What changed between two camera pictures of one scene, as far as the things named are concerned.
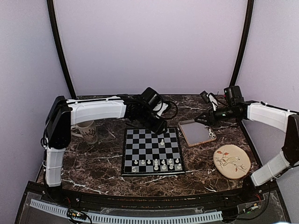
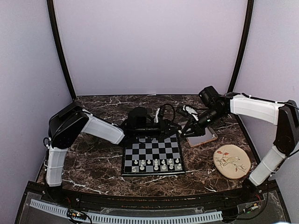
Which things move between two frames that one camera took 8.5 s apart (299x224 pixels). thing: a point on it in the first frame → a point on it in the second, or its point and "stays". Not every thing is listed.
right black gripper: [210, 117] → [198, 129]
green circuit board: [76, 214] stays
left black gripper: [157, 128] → [165, 132]
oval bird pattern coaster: [231, 161] stays
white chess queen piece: [156, 168] stays
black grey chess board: [145, 153] stays
